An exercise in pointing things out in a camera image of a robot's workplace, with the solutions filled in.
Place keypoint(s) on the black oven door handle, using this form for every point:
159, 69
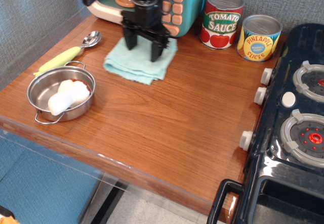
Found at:
225, 187

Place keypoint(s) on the white round stove button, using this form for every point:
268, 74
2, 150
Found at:
288, 99

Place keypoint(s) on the white stove knob middle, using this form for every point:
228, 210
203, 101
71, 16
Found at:
260, 95

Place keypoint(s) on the white stove knob lower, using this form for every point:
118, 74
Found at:
245, 140

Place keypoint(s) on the toy microwave teal and cream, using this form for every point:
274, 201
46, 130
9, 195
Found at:
178, 15

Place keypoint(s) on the white stove knob upper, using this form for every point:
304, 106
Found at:
266, 75

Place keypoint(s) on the tomato sauce can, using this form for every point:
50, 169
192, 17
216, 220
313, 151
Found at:
220, 22

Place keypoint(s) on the dark blue toy stove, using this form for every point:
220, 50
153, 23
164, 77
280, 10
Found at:
284, 167

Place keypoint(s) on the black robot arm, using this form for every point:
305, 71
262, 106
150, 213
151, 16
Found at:
146, 21

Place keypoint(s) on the spoon with yellow-green handle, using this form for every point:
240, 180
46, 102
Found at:
90, 40

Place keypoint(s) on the orange object at corner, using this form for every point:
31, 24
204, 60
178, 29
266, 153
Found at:
7, 217

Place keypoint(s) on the pineapple slices can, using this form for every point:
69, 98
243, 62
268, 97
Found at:
259, 37

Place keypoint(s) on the white and brown toy mushroom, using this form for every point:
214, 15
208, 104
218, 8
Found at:
70, 94

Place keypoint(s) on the white stove knob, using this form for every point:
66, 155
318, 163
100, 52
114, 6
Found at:
266, 75
245, 140
260, 95

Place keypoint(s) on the light blue cloth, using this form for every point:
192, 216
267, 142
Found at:
135, 64

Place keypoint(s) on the small steel pan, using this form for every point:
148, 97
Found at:
46, 84

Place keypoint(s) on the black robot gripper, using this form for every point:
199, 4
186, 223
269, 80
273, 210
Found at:
145, 21

